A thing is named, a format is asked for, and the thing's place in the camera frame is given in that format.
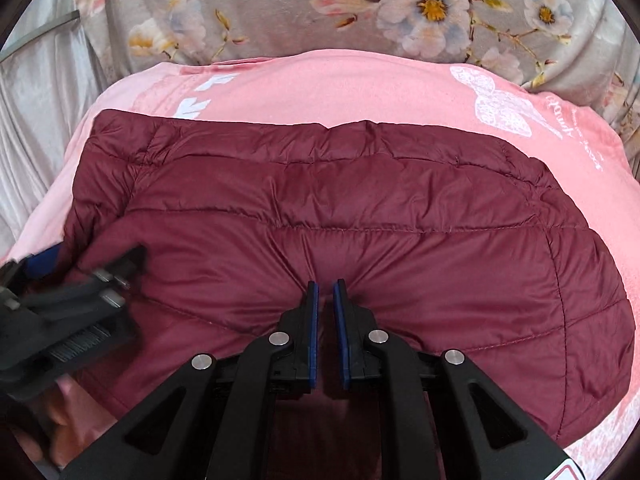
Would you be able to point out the person's left hand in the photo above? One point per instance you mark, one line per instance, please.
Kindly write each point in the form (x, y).
(65, 425)

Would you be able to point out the silver satin cloth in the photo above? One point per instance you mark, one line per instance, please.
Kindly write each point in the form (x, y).
(40, 125)

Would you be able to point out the maroon puffer jacket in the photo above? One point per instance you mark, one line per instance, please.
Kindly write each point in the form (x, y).
(400, 235)

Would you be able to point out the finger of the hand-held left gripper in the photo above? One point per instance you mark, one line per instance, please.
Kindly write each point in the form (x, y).
(120, 265)
(42, 262)

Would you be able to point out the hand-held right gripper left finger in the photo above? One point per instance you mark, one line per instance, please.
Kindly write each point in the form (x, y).
(312, 335)

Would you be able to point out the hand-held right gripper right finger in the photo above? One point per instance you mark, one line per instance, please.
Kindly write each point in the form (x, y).
(341, 335)

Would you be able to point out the grey floral quilt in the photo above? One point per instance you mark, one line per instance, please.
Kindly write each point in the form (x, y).
(280, 5)

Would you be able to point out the pink printed blanket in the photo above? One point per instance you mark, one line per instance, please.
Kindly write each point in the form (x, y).
(350, 85)

